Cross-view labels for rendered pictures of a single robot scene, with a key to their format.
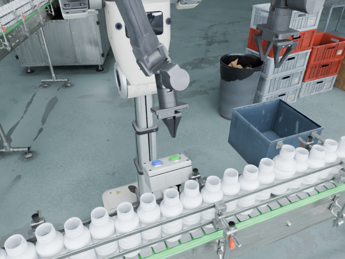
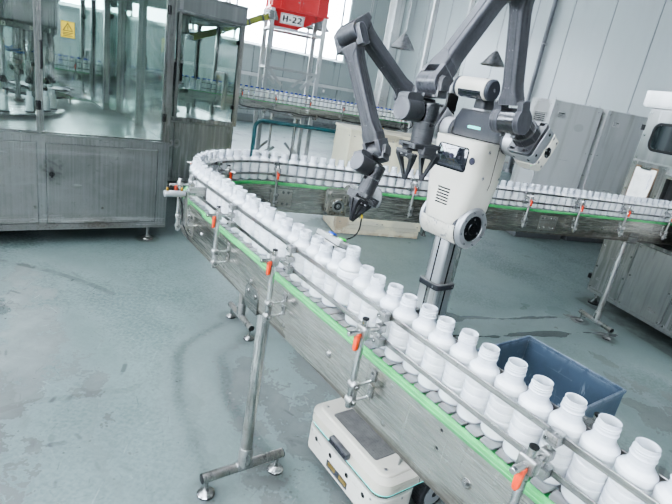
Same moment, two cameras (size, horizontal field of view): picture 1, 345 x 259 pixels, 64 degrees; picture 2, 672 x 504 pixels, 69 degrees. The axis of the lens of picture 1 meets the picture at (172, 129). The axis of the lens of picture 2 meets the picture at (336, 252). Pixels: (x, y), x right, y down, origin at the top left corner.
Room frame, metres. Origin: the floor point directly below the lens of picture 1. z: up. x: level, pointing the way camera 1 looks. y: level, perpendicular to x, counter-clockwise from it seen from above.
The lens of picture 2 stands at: (0.22, -1.52, 1.60)
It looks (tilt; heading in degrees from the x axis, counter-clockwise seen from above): 19 degrees down; 74
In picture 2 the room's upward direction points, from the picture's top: 10 degrees clockwise
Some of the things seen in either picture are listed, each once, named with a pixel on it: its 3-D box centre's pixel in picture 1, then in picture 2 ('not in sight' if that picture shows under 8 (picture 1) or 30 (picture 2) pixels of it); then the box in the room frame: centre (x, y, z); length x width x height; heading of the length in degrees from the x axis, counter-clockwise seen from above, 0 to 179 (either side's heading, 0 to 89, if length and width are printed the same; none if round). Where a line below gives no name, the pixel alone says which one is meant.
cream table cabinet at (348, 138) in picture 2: not in sight; (377, 181); (2.14, 4.03, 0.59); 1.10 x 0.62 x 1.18; 4
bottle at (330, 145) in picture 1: (323, 162); (389, 315); (0.68, -0.49, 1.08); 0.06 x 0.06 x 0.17
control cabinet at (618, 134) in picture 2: not in sight; (596, 176); (5.70, 4.67, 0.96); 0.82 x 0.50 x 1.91; 4
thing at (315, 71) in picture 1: (311, 64); not in sight; (3.41, -1.80, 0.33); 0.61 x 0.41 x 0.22; 115
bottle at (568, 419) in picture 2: not in sight; (561, 437); (0.85, -0.93, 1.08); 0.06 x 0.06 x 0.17
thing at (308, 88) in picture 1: (306, 80); not in sight; (3.41, -1.80, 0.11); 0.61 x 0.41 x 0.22; 115
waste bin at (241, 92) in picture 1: (237, 88); not in sight; (2.75, -0.72, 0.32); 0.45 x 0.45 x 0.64
